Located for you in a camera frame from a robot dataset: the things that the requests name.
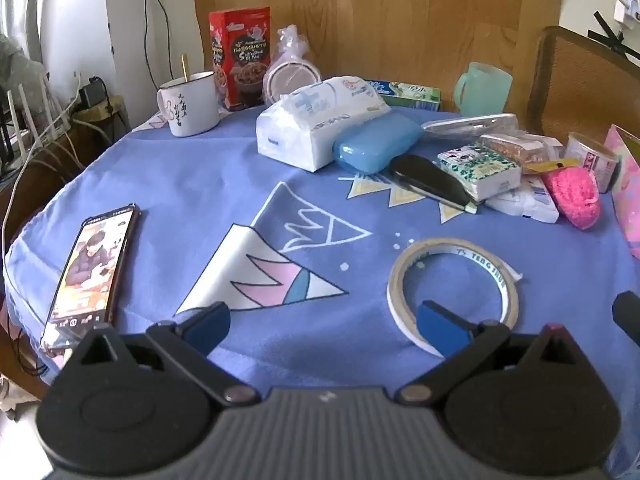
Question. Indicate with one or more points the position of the pale green plastic cup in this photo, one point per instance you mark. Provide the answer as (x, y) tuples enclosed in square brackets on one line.
[(485, 90)]

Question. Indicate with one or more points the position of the clear plastic bag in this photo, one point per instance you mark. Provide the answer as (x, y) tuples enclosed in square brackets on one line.
[(290, 75)]

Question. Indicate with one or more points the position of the clear plastic snack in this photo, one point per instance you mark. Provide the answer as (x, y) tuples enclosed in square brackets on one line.
[(525, 149)]

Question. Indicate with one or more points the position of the red label tin can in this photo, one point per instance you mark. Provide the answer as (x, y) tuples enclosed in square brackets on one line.
[(592, 160)]

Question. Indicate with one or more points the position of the cluster of black tape strips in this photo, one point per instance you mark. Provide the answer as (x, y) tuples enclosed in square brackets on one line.
[(612, 40)]

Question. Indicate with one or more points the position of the white blue label packet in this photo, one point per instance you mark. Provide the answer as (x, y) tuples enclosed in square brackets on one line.
[(527, 202)]

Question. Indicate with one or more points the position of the smartphone with lit screen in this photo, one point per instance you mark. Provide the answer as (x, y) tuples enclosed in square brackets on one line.
[(90, 270)]

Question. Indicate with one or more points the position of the black power adapter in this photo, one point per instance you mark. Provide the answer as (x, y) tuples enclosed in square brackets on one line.
[(91, 92)]

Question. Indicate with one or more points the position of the wood-grain wall sheet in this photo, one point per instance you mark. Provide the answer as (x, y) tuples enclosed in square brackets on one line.
[(400, 15)]

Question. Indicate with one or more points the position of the white router with antennas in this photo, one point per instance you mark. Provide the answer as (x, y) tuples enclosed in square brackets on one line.
[(35, 110)]

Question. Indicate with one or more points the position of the blue plastic case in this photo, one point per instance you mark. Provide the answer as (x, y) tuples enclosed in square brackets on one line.
[(377, 142)]

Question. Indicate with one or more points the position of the white enamel mug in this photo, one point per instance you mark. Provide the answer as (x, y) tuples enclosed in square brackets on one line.
[(189, 110)]

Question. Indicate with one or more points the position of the grey hanging cloth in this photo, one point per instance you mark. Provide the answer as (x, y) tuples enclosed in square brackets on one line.
[(15, 67)]

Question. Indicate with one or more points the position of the white tape roll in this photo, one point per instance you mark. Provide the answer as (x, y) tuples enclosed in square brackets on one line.
[(500, 280)]

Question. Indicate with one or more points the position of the pink fuzzy cloth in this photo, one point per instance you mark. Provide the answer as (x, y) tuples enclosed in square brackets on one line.
[(572, 197)]

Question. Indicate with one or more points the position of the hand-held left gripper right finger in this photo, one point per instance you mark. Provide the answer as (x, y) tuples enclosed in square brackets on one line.
[(440, 330)]

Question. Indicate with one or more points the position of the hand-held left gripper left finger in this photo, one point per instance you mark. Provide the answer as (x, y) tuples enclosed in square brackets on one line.
[(207, 327)]

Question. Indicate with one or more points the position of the gold stick in mug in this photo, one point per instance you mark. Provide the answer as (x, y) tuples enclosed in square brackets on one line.
[(184, 67)]

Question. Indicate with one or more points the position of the red snack box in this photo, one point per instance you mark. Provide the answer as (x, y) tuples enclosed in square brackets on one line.
[(240, 55)]

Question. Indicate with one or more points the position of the pink biscuit tin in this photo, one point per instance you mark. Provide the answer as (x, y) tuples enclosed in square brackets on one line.
[(627, 190)]

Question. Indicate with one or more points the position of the white wet wipes pack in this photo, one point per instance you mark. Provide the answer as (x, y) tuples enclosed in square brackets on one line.
[(310, 120)]

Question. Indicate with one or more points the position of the green print tissue pack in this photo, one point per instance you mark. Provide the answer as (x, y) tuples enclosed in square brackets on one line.
[(477, 170)]

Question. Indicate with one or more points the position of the blue printed tablecloth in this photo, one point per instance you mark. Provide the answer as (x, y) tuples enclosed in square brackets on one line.
[(200, 200)]

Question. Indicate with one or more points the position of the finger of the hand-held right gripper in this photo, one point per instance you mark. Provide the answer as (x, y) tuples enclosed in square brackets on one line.
[(629, 315)]

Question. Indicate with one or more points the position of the green blue toothpaste box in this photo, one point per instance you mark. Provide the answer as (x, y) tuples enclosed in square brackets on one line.
[(410, 94)]

